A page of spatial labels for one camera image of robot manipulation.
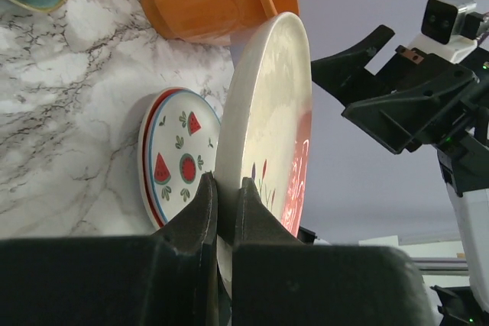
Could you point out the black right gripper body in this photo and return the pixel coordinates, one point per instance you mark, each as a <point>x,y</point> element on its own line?
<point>424,67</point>

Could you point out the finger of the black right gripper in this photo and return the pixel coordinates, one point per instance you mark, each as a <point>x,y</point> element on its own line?
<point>344,76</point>
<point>408,119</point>

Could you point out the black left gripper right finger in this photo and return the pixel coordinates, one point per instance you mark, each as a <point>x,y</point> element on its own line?
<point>278,280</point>

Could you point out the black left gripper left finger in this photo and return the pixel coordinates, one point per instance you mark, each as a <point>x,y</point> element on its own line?
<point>166,278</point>

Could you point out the cream pink branch plate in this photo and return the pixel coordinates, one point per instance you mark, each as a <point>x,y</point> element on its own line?
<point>266,130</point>

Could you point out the red plate teal flower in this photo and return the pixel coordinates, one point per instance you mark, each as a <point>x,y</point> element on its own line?
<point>142,165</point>

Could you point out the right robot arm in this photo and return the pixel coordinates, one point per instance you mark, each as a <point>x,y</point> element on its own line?
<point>463,161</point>

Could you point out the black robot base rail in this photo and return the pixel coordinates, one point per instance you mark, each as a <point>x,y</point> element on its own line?
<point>442,257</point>

